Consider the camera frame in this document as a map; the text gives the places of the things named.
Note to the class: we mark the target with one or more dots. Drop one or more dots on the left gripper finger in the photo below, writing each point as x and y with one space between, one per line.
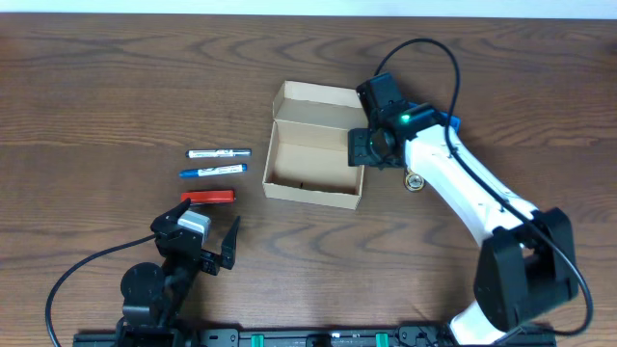
229 244
167 223

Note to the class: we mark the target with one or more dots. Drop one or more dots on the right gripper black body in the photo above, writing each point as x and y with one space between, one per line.
360 147

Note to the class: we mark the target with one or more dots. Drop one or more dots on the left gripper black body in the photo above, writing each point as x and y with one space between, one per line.
203 258

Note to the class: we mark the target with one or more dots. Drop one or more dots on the cardboard box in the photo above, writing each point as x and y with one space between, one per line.
307 158

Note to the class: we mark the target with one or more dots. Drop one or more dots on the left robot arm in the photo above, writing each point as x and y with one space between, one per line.
153 295

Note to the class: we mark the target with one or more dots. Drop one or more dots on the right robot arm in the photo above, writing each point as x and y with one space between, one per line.
526 261

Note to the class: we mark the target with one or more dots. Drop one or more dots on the correction tape dispenser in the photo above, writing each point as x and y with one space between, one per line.
413 182

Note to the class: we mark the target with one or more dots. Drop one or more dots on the blue whiteboard marker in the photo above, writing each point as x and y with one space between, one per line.
213 171

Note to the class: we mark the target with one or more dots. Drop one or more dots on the black whiteboard marker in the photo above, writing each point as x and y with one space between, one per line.
218 153

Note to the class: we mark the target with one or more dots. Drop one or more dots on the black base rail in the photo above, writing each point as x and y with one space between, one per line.
403 336

